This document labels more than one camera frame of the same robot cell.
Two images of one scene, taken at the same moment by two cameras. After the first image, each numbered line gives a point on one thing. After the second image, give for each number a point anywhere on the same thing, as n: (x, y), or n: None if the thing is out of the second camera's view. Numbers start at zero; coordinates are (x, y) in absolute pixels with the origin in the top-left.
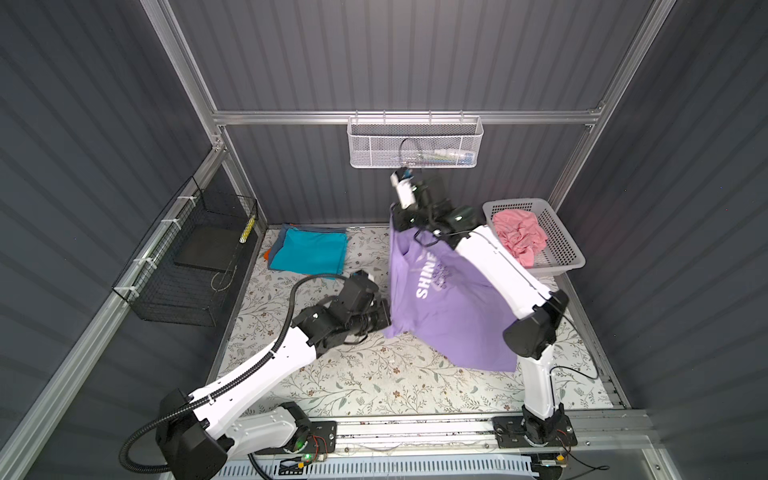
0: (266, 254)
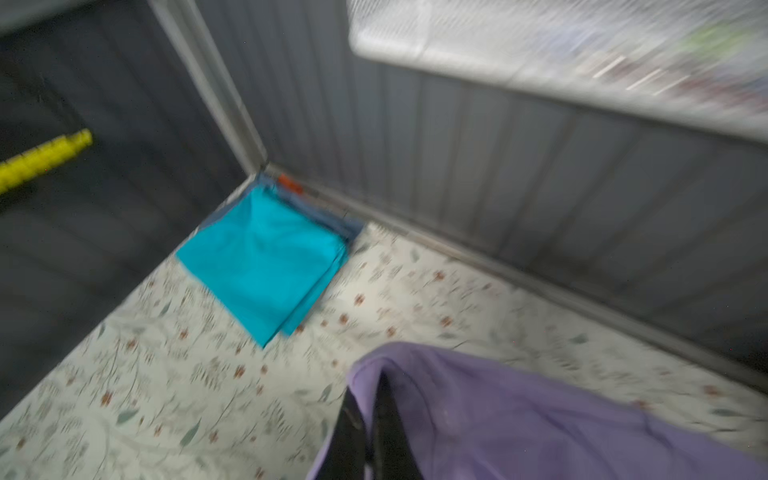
0: (287, 183)
